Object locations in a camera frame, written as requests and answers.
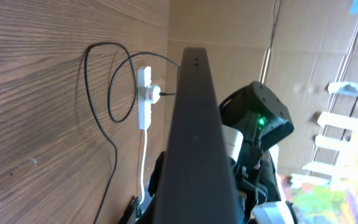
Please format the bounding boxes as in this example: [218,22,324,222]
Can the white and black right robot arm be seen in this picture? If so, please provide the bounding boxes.
[219,82,294,223]

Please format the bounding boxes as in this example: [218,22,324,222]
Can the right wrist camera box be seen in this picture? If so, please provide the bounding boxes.
[222,125,244,162]

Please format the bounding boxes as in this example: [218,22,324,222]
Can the white power strip cord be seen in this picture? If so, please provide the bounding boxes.
[138,129,148,206]

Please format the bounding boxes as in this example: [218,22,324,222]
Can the white charger plug adapter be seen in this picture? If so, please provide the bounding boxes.
[145,85,161,104]

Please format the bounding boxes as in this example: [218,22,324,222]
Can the white power strip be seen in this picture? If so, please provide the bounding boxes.
[137,66,152,130]

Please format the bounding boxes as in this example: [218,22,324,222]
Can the Galaxy S24 smartphone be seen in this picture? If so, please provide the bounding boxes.
[138,47,242,224]

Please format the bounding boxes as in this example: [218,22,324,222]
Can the white ladder rack in background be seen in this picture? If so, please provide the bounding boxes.
[290,80,358,190]

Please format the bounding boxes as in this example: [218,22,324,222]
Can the black USB charger cable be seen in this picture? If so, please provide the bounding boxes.
[84,42,181,224]

